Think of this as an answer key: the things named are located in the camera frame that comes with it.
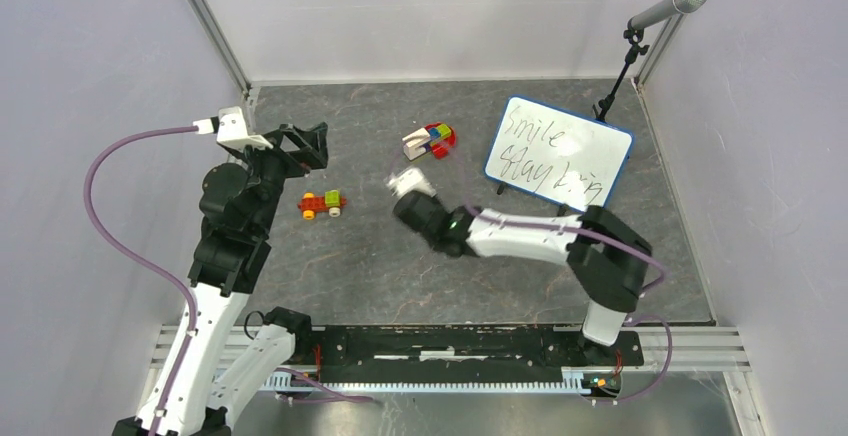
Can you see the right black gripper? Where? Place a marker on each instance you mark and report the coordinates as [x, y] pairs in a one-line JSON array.
[[435, 200]]

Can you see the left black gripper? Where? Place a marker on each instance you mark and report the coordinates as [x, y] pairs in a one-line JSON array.
[[299, 162]]

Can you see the blue framed whiteboard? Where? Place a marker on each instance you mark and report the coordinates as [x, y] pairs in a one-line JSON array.
[[558, 156]]

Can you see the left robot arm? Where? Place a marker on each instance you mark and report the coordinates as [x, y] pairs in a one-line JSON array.
[[239, 203]]

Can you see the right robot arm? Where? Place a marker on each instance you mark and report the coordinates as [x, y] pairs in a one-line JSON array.
[[608, 259]]

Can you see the red toy block car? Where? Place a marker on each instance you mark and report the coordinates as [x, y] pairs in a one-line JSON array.
[[331, 202]]

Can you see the white red toy block stack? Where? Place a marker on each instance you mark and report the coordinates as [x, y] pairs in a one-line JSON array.
[[436, 139]]

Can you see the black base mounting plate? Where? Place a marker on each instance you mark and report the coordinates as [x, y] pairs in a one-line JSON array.
[[443, 354]]

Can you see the black microphone stand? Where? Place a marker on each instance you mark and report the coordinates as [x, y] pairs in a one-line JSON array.
[[637, 48]]

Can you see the grey microphone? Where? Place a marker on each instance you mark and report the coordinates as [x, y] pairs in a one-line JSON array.
[[663, 11]]

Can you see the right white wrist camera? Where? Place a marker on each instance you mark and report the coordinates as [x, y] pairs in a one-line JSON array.
[[409, 180]]

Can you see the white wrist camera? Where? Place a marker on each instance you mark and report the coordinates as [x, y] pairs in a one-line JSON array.
[[409, 180], [231, 130]]

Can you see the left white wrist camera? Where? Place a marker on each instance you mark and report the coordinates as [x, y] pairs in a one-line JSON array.
[[231, 130]]

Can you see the white cable duct rail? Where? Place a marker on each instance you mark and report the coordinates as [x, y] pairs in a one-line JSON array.
[[569, 382]]

